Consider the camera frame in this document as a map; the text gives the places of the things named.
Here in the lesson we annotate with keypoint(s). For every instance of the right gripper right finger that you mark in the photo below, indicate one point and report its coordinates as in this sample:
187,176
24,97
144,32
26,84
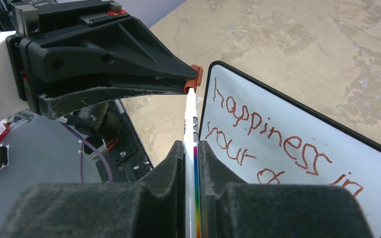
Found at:
233,208

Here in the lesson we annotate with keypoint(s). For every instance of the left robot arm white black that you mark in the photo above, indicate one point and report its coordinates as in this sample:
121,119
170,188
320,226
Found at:
90,120

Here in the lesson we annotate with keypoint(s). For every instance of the small black-framed whiteboard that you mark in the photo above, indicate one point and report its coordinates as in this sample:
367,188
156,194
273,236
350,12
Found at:
266,137

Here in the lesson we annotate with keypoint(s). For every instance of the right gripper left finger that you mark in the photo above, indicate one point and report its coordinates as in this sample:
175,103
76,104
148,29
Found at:
147,208

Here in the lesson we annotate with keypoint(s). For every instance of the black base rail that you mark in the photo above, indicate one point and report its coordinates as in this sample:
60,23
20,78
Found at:
125,153

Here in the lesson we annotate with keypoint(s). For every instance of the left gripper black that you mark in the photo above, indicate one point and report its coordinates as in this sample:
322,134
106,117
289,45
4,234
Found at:
58,43

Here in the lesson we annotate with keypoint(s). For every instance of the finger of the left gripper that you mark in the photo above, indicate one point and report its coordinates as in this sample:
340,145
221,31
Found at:
60,100

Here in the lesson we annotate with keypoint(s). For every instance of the red-brown marker cap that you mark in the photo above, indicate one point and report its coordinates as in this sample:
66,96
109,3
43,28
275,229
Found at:
195,82

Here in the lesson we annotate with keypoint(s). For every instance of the white marker rainbow stripe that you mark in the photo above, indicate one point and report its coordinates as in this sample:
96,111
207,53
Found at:
191,170

